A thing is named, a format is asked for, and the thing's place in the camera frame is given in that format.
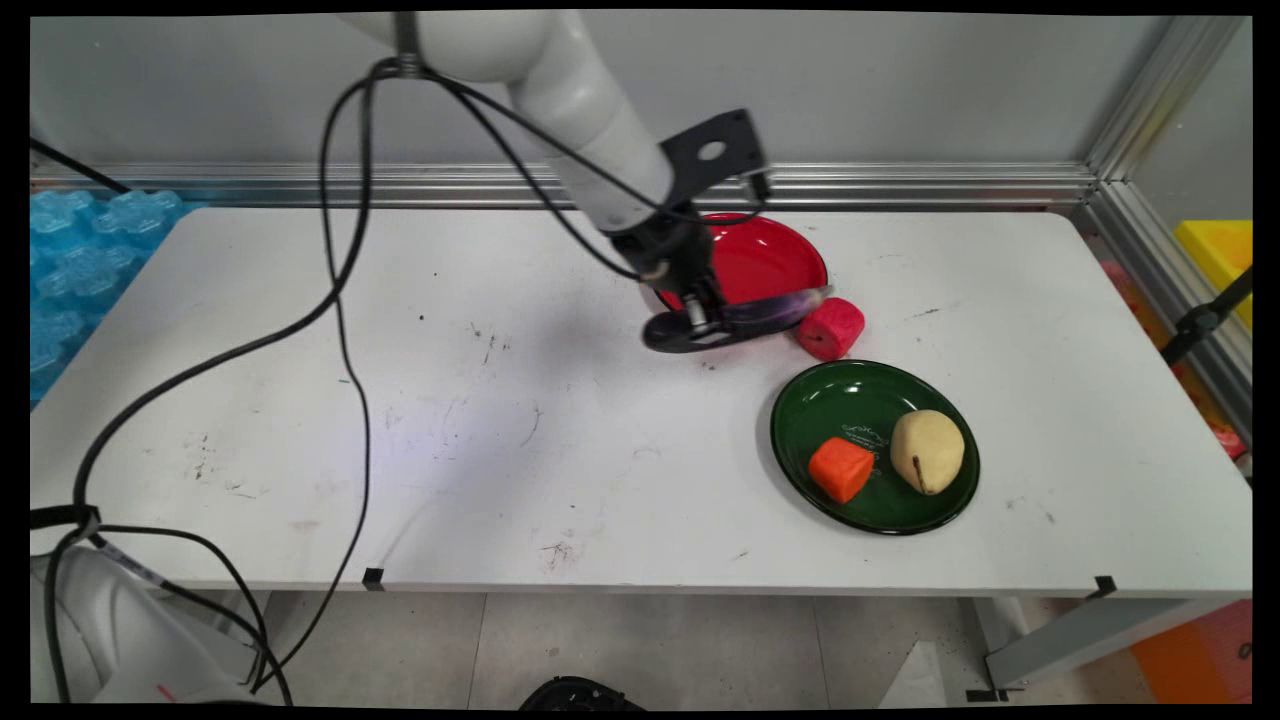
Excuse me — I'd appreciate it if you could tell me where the yellow plastic box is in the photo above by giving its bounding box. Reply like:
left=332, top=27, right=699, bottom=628
left=1173, top=219, right=1253, bottom=333

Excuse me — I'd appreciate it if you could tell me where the white table leg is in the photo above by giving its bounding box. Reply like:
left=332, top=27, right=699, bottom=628
left=222, top=590, right=291, bottom=685

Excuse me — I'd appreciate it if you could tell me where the orange toy carrot chunk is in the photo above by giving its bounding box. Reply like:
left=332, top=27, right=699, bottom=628
left=808, top=437, right=878, bottom=505

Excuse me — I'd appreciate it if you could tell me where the aluminium frame corner post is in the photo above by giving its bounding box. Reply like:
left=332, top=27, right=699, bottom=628
left=1086, top=15, right=1246, bottom=183

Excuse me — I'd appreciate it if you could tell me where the blue foam puzzle mat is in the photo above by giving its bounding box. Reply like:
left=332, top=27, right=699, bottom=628
left=30, top=188, right=206, bottom=406

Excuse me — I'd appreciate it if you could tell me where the red round plate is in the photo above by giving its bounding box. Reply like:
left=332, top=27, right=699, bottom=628
left=652, top=212, right=830, bottom=331

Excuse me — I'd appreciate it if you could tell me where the long black cable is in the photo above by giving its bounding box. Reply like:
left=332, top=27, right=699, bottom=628
left=30, top=60, right=391, bottom=706
left=250, top=60, right=413, bottom=695

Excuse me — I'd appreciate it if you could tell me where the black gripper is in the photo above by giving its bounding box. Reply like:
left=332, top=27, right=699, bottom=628
left=604, top=212, right=731, bottom=339

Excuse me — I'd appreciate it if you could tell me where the aluminium frame side rail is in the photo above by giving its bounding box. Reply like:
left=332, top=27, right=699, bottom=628
left=1076, top=180, right=1253, bottom=446

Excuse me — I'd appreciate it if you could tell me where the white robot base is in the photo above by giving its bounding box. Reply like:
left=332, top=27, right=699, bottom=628
left=30, top=545, right=263, bottom=706

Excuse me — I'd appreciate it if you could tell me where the pale yellow toy pear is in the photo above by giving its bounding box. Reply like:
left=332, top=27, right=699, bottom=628
left=890, top=409, right=968, bottom=497

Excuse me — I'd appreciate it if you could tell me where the black round object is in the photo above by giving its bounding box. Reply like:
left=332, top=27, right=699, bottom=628
left=517, top=676, right=649, bottom=712

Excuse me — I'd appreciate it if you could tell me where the orange box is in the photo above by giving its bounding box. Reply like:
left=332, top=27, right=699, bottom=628
left=1128, top=600, right=1253, bottom=705

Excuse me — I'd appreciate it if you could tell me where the horizontal aluminium frame rail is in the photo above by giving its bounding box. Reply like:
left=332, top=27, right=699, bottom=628
left=30, top=162, right=1101, bottom=211

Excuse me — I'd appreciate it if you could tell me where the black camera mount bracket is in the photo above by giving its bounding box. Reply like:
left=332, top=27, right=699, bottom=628
left=658, top=108, right=773, bottom=209

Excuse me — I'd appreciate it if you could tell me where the grey table leg foot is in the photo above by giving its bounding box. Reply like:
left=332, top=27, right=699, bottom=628
left=965, top=597, right=1206, bottom=703

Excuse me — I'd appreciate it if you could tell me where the dark green round plate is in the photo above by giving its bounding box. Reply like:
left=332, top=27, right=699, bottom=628
left=769, top=359, right=982, bottom=537

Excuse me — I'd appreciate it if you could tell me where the purple toy eggplant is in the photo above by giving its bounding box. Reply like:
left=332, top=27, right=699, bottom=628
left=644, top=284, right=837, bottom=355

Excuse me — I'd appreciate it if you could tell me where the short black cable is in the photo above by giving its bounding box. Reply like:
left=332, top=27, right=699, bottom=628
left=30, top=136, right=133, bottom=195

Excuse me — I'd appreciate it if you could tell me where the pink cylinder block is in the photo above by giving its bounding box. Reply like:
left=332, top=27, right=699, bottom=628
left=797, top=296, right=868, bottom=362

